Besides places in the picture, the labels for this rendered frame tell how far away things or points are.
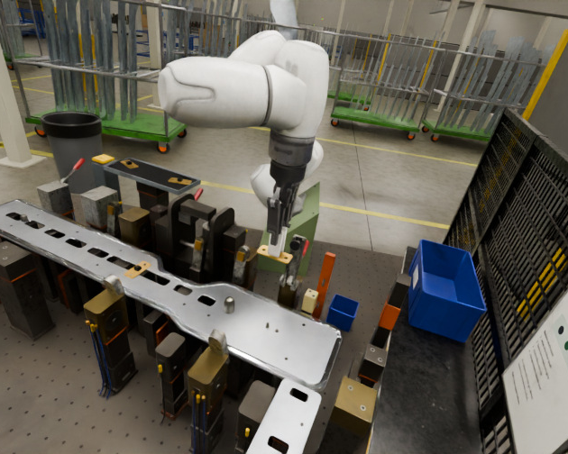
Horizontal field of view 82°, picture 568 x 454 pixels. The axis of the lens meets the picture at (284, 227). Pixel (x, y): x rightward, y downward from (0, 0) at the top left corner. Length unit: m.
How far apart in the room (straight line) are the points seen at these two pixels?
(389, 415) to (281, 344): 0.30
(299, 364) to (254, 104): 0.63
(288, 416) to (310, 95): 0.66
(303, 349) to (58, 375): 0.79
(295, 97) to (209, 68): 0.15
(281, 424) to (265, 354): 0.18
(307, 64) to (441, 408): 0.79
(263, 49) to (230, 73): 0.61
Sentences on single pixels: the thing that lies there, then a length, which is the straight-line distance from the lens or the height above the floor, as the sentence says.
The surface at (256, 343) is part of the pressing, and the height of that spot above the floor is 1.00.
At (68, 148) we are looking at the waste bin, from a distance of 3.77.
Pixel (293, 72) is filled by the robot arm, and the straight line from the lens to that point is 0.60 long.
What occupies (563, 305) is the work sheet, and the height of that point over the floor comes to 1.37.
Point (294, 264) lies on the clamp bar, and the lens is 0.99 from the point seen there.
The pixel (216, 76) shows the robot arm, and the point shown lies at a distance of 0.56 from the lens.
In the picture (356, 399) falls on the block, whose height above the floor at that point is 1.06.
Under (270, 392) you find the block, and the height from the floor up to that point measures 0.98.
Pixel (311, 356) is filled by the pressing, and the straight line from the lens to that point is 0.93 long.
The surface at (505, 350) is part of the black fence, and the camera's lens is 0.96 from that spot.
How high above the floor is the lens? 1.72
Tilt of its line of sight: 31 degrees down
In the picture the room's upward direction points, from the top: 9 degrees clockwise
